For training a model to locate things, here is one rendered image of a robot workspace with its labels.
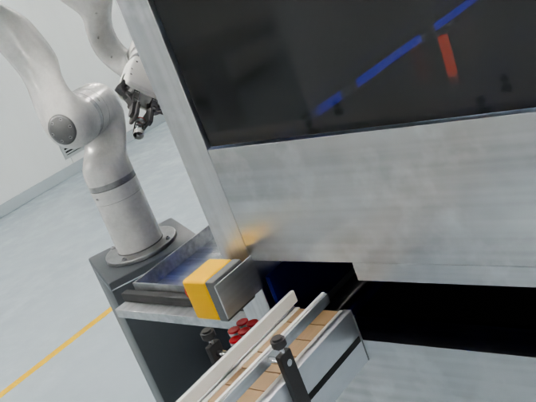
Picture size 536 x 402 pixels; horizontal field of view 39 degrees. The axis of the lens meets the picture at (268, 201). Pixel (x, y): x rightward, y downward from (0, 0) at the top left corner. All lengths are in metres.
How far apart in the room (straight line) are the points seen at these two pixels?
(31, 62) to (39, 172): 5.34
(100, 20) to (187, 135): 0.65
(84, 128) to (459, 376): 1.04
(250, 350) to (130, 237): 0.81
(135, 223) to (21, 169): 5.22
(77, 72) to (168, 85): 6.37
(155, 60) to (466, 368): 0.63
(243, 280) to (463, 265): 0.37
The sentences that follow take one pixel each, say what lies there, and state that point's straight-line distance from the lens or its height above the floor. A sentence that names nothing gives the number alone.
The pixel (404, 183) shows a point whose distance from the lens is 0.98.
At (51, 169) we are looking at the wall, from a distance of 7.24.
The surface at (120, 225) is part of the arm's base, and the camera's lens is 1.89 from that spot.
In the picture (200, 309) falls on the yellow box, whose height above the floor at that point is 0.98.
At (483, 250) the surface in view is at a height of 1.04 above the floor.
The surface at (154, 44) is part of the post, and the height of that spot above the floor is 1.38.
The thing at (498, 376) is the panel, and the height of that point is 0.84.
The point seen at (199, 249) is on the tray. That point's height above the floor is 0.88.
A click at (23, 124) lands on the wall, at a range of 7.14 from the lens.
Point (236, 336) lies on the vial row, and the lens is 1.22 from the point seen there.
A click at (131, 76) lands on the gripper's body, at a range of 1.61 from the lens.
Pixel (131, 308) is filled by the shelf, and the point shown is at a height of 0.88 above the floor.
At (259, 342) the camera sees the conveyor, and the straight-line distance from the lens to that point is 1.17.
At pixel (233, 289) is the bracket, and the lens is 1.19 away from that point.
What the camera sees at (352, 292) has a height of 0.86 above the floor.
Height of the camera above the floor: 1.49
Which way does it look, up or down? 19 degrees down
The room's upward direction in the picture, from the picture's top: 21 degrees counter-clockwise
